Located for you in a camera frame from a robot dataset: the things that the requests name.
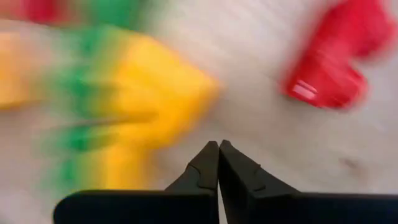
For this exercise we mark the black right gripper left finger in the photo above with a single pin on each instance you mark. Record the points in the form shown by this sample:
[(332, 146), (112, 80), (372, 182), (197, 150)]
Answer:
[(199, 186)]

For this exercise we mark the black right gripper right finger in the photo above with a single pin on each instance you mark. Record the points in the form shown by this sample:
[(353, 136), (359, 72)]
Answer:
[(248, 193)]

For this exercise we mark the yellow toy building block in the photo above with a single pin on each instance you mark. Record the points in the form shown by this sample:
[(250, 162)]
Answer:
[(124, 171)]

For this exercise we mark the large yellow building block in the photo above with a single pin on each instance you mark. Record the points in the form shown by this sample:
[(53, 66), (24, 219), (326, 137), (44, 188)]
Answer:
[(12, 68), (161, 93)]

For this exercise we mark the green toy building block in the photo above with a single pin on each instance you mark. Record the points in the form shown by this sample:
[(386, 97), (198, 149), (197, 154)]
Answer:
[(65, 174)]

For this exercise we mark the long green building block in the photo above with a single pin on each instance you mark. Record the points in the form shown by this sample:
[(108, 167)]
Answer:
[(84, 77)]

